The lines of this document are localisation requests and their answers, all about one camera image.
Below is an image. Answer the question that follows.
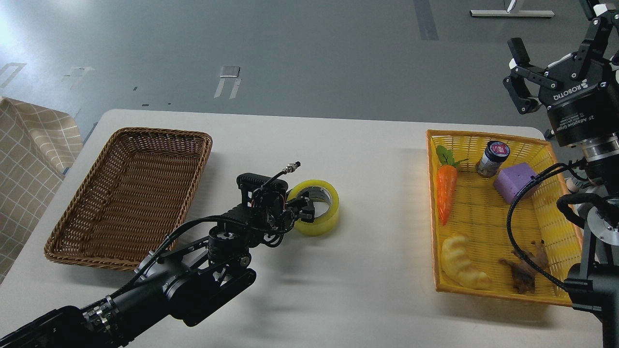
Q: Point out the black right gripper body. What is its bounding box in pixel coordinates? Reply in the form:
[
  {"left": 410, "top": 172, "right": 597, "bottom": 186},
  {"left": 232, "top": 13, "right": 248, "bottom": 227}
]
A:
[{"left": 539, "top": 56, "right": 619, "bottom": 147}]

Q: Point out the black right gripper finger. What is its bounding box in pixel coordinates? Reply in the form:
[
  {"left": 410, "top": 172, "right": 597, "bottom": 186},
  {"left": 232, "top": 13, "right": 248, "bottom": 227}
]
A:
[
  {"left": 502, "top": 38, "right": 557, "bottom": 115},
  {"left": 571, "top": 0, "right": 618, "bottom": 81}
]

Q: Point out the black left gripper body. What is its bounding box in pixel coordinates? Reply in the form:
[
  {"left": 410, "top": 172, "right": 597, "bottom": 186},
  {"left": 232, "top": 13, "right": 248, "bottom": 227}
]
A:
[{"left": 236, "top": 173, "right": 295, "bottom": 235}]

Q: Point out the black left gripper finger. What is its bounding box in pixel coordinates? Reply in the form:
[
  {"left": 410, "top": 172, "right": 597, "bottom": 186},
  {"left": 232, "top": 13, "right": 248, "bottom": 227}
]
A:
[{"left": 289, "top": 196, "right": 316, "bottom": 223}]

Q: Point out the yellow tape roll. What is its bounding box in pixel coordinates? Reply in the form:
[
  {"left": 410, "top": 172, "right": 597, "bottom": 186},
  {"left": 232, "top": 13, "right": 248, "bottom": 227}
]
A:
[{"left": 288, "top": 180, "right": 339, "bottom": 236}]

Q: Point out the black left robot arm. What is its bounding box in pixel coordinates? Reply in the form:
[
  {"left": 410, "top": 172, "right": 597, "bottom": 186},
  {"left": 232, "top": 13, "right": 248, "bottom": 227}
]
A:
[{"left": 1, "top": 161, "right": 315, "bottom": 348}]

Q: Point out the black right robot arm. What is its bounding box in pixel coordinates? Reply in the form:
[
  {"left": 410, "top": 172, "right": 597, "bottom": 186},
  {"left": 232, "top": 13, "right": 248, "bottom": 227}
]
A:
[{"left": 502, "top": 0, "right": 619, "bottom": 348}]

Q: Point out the small dark-lidded jar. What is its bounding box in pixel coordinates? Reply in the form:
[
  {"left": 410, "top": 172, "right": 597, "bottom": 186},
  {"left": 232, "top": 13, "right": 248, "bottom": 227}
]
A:
[{"left": 477, "top": 140, "right": 511, "bottom": 178}]

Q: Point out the purple foam block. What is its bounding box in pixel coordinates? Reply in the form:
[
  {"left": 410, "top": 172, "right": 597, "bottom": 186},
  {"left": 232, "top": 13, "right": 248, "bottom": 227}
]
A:
[{"left": 493, "top": 163, "right": 537, "bottom": 204}]

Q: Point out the orange toy carrot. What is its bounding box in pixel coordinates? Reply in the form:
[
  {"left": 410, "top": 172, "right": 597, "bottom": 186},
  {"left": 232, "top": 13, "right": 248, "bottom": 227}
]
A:
[{"left": 435, "top": 145, "right": 469, "bottom": 226}]

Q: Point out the brown wicker basket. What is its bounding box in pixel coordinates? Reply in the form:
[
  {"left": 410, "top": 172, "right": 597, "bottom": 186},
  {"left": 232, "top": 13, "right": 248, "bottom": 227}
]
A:
[{"left": 44, "top": 127, "right": 213, "bottom": 271}]

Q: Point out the yellow plastic basket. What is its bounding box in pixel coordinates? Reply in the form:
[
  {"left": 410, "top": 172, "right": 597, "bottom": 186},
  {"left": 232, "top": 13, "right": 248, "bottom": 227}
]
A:
[{"left": 426, "top": 130, "right": 582, "bottom": 307}]

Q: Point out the yellow toy croissant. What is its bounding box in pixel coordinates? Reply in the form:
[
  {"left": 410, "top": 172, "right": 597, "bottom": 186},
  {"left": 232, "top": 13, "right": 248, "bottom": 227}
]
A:
[{"left": 441, "top": 233, "right": 492, "bottom": 290}]

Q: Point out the brown toy animal figure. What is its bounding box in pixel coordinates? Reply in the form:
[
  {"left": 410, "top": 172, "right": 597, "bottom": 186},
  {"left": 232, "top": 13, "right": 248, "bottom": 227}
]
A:
[{"left": 498, "top": 240, "right": 550, "bottom": 294}]

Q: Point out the beige checkered cloth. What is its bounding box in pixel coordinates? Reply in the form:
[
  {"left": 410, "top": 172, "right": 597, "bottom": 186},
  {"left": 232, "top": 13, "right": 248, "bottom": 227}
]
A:
[{"left": 0, "top": 97, "right": 83, "bottom": 279}]

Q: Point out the white table leg frame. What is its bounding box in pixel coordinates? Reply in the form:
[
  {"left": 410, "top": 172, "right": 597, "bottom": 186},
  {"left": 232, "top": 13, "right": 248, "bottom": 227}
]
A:
[{"left": 469, "top": 0, "right": 555, "bottom": 18}]

